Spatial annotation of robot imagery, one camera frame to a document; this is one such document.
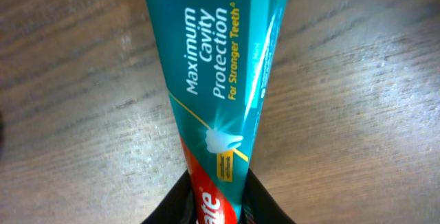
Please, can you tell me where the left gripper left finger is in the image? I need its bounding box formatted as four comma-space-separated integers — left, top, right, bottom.
142, 171, 197, 224

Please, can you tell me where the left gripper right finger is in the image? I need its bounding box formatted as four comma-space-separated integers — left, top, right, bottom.
240, 170, 296, 224

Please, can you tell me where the teal red toothpaste box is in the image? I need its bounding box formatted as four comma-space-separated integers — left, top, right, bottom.
146, 0, 287, 223

